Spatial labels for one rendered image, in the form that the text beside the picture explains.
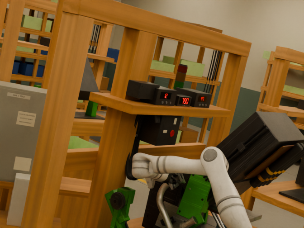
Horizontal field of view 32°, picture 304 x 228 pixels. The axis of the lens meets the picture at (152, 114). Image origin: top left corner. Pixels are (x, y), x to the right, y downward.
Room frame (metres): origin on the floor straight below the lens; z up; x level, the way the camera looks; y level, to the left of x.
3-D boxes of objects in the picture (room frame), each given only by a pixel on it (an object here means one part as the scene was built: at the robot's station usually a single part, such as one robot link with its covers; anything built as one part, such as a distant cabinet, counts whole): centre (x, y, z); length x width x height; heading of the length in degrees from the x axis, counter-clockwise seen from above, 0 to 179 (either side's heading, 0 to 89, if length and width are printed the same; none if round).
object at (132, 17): (2.65, -0.04, 1.89); 1.50 x 0.09 x 0.09; 146
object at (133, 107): (2.62, -0.07, 1.52); 0.90 x 0.25 x 0.04; 146
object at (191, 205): (2.38, -0.29, 1.17); 0.13 x 0.12 x 0.20; 146
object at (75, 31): (2.65, -0.04, 1.36); 1.49 x 0.09 x 0.97; 146
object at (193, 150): (2.69, 0.02, 1.23); 1.30 x 0.05 x 0.09; 146
